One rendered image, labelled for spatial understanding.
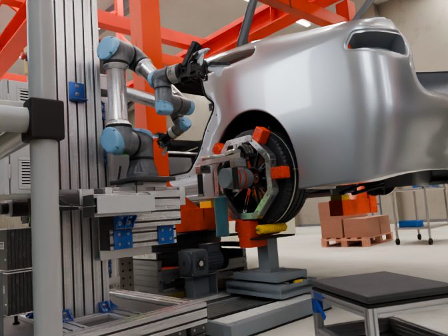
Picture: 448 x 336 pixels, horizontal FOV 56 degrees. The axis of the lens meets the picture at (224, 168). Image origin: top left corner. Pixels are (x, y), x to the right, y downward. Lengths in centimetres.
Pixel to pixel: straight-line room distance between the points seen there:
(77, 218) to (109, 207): 31
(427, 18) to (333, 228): 816
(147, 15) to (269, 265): 192
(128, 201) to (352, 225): 520
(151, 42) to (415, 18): 1113
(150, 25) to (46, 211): 278
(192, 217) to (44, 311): 259
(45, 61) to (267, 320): 203
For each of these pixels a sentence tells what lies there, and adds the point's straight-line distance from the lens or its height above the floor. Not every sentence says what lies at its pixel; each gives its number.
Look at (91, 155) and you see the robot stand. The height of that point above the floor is 94.
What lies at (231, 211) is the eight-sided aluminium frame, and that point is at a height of 64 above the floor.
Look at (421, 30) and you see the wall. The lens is 1347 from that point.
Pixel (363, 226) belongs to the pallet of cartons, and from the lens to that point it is 659.
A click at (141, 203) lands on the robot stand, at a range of 180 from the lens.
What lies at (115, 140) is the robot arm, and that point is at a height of 97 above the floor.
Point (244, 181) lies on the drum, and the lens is 271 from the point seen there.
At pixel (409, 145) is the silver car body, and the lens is 243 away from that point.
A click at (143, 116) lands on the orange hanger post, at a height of 133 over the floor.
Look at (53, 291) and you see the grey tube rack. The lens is 48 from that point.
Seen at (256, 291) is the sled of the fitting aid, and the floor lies 13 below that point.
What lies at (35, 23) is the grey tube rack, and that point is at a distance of 53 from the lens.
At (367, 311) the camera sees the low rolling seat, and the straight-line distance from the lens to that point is 145.
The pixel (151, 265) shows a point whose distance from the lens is 308.
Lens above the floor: 63
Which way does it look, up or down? 6 degrees up
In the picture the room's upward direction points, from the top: 4 degrees counter-clockwise
